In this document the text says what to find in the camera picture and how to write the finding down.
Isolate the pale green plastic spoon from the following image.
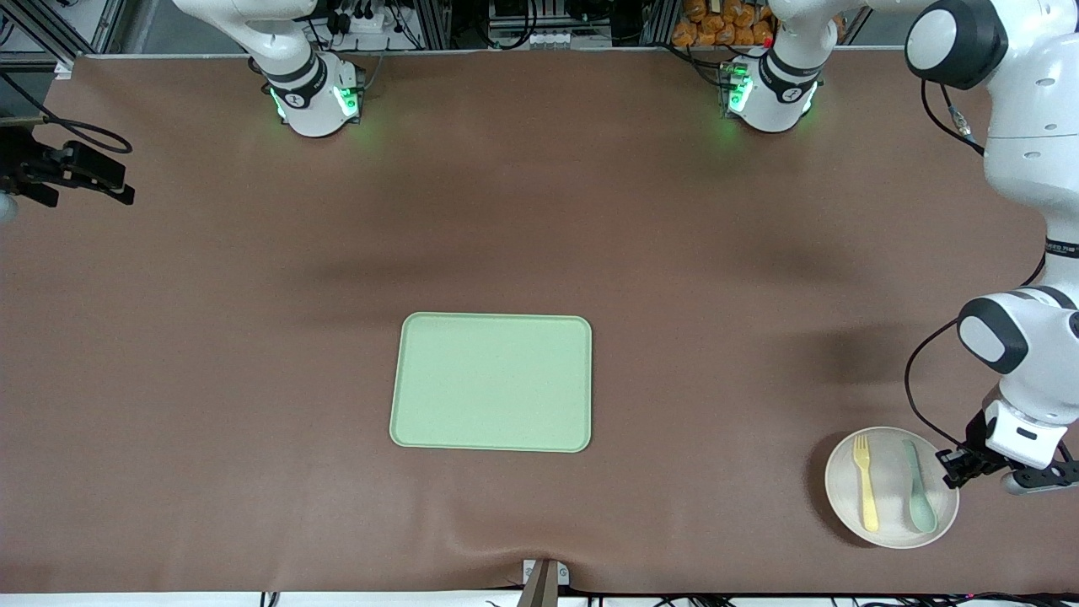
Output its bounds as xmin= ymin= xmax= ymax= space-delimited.
xmin=902 ymin=439 xmax=937 ymax=534

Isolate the beige round plate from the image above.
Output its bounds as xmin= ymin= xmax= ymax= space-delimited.
xmin=824 ymin=426 xmax=960 ymax=550

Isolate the yellow plastic fork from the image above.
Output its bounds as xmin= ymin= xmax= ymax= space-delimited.
xmin=852 ymin=433 xmax=880 ymax=533

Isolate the brown table mat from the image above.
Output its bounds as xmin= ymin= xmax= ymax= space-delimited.
xmin=0 ymin=46 xmax=1079 ymax=595

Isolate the white power strip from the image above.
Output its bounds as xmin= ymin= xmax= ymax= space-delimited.
xmin=336 ymin=7 xmax=399 ymax=36

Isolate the light green rectangular tray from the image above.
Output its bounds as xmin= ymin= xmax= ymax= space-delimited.
xmin=389 ymin=312 xmax=593 ymax=454

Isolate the white terminal block row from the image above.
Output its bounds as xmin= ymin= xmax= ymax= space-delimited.
xmin=497 ymin=30 xmax=567 ymax=50

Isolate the orange packaged food pile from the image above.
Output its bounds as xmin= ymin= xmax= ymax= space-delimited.
xmin=672 ymin=0 xmax=776 ymax=48

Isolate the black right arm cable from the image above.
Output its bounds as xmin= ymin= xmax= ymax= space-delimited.
xmin=0 ymin=67 xmax=134 ymax=154

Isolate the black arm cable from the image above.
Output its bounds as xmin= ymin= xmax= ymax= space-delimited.
xmin=0 ymin=67 xmax=134 ymax=154
xmin=905 ymin=80 xmax=1048 ymax=452

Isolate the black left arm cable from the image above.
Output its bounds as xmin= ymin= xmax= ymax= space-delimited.
xmin=905 ymin=80 xmax=1048 ymax=452

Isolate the aluminium frame strut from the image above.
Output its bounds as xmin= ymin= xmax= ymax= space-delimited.
xmin=0 ymin=0 xmax=127 ymax=68

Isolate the aluminium frame post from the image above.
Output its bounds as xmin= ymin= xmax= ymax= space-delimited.
xmin=645 ymin=0 xmax=675 ymax=47
xmin=417 ymin=0 xmax=452 ymax=50

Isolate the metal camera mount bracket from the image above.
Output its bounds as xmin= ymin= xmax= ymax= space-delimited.
xmin=521 ymin=558 xmax=571 ymax=607

